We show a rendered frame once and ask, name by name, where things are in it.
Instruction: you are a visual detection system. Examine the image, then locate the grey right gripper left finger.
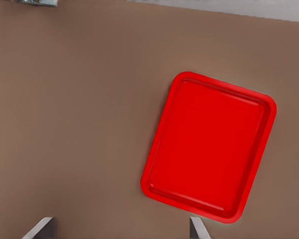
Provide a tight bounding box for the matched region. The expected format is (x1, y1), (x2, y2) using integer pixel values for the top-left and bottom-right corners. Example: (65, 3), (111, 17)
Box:
(21, 216), (56, 239)

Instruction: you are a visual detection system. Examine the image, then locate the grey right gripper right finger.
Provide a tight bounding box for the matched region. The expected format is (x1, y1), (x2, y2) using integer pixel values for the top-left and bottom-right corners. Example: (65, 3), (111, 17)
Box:
(189, 216), (211, 239)

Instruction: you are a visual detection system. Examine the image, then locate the red rectangular tray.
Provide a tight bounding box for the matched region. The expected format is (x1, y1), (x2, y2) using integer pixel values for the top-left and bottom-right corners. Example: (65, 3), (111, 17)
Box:
(140, 71), (278, 224)

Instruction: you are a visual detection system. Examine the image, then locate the silver frame post foot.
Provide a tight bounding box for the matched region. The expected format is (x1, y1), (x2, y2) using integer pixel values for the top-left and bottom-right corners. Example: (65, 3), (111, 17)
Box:
(14, 0), (58, 7)

